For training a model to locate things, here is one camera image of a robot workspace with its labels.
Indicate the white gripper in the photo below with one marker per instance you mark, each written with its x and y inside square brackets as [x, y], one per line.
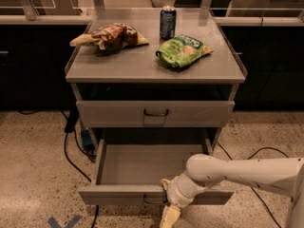
[174, 193]

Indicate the grey drawer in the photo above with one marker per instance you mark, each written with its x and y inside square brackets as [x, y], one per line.
[155, 113]
[132, 174]

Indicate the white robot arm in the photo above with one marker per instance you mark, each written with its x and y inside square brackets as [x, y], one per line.
[281, 176]

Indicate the grey top drawer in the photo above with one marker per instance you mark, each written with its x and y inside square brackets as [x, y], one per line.
[155, 113]

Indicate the grey drawer cabinet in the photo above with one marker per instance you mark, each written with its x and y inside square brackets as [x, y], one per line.
[137, 74]

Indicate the blue power adapter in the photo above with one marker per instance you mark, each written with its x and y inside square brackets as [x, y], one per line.
[86, 140]

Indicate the black plug block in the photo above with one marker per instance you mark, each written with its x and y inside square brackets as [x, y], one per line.
[72, 120]

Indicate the green chip bag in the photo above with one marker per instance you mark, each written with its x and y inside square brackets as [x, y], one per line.
[182, 51]

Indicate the brown chip bag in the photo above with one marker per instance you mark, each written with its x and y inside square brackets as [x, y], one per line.
[111, 37]

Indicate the blue soda can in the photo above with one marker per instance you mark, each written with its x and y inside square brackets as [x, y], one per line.
[167, 22]

